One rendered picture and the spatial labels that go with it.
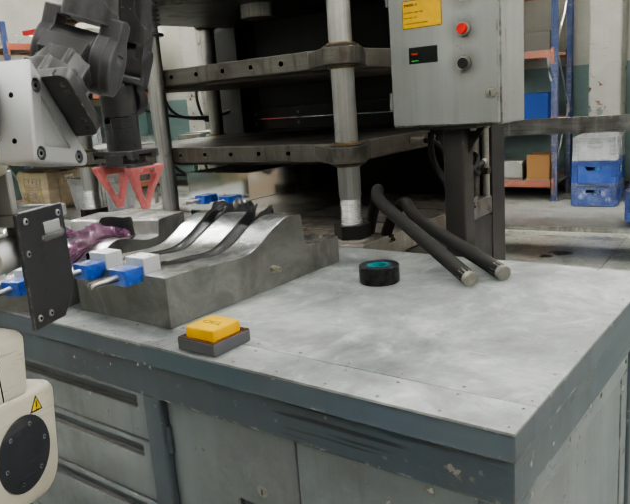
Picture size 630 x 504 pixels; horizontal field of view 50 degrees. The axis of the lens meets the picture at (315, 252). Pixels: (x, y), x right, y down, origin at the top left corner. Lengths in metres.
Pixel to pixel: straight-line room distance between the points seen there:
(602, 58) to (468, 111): 5.66
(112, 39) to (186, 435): 0.67
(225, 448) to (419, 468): 0.38
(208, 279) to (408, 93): 0.83
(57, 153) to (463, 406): 0.55
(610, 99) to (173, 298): 6.47
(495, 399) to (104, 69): 0.63
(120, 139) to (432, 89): 0.88
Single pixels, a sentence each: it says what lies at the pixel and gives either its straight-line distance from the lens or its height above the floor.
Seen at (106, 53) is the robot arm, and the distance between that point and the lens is 0.93.
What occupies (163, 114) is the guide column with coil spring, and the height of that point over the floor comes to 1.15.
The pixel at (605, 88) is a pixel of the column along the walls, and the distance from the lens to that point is 7.35.
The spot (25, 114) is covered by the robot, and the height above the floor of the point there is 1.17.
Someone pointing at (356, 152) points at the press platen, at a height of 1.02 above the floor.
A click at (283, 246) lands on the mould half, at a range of 1.37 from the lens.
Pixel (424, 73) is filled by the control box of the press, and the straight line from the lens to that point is 1.78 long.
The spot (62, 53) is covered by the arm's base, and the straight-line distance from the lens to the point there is 0.89.
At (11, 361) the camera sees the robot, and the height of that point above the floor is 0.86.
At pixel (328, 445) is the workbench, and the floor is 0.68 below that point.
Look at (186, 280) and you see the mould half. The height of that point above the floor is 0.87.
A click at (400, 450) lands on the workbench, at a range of 0.92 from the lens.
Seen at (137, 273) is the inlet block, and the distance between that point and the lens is 1.20.
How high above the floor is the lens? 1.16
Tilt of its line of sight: 13 degrees down
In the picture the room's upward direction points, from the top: 4 degrees counter-clockwise
